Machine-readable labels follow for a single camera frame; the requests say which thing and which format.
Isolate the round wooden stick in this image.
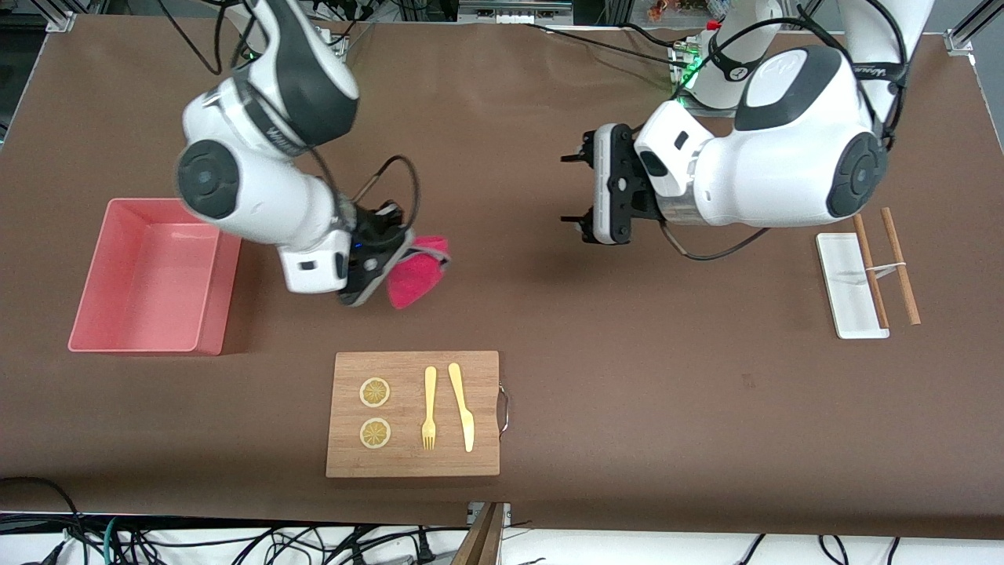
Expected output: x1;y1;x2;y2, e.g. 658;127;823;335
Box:
853;213;892;330
880;207;922;326

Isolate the brown table cover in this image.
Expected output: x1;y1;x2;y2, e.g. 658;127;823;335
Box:
0;16;1004;542

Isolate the brown wooden plank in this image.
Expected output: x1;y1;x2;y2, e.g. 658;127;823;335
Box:
453;502;507;565

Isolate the black drooping arm cable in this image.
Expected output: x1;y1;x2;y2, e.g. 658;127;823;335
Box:
157;0;264;77

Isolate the yellow plastic knife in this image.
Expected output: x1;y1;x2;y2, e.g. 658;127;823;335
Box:
448;363;476;454

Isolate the yellow plastic fork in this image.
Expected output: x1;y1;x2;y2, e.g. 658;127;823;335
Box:
421;366;438;451

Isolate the black floor cable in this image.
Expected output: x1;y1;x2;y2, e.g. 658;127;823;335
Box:
0;476;83;550

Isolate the black looped camera cable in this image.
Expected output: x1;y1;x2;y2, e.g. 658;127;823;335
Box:
351;155;422;236

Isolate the wooden cutting board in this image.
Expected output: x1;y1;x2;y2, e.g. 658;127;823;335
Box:
326;350;501;479

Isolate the aluminium frame profile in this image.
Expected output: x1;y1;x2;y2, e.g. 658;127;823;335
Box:
944;0;1004;54

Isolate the pink cloth with grey edge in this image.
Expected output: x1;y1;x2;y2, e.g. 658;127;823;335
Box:
386;235;453;311

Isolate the pink plastic bin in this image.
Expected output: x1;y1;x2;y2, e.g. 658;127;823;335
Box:
67;198;242;356

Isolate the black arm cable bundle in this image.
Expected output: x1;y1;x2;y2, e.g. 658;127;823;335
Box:
708;4;912;154

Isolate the white rectangular tray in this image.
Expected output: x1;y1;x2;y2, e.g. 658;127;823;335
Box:
815;232;891;340

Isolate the control box with green light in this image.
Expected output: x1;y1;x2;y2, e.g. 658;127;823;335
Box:
668;38;711;89

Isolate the long black table cable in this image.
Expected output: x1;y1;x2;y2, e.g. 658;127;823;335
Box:
524;22;679;71

